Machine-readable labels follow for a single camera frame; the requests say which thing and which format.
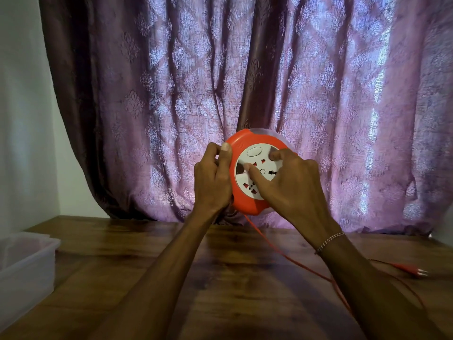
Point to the person's left hand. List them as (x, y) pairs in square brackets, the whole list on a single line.
[(211, 184)]

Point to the person's right hand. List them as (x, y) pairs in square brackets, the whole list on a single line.
[(297, 194)]

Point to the person's right thumb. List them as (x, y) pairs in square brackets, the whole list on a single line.
[(254, 177)]

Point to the person's left thumb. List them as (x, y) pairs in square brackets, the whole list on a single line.
[(225, 159)]

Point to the person's right forearm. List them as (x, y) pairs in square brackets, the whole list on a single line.
[(368, 293)]

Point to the person's left forearm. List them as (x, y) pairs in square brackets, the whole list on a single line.
[(159, 283)]

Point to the purple patterned curtain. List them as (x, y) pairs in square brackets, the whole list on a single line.
[(148, 84)]

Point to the orange power plug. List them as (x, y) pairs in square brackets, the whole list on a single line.
[(410, 269)]

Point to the clear plastic storage bin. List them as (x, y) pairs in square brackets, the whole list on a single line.
[(24, 272)]

